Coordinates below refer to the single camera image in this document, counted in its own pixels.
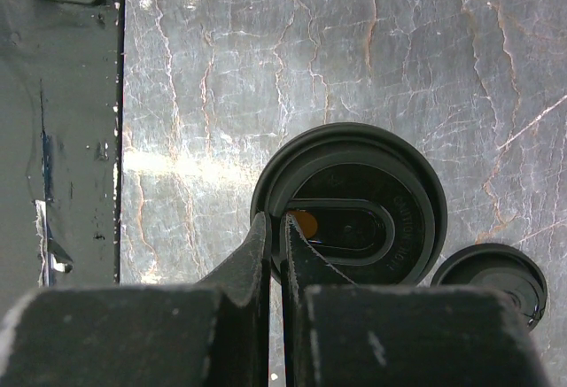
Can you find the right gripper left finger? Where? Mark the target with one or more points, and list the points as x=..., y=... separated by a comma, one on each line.
x=210, y=333

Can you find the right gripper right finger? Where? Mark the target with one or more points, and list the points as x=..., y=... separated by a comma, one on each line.
x=341, y=333

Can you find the black coffee cup lid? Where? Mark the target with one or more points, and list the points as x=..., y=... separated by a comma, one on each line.
x=374, y=206

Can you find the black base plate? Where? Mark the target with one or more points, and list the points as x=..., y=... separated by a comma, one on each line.
x=61, y=124

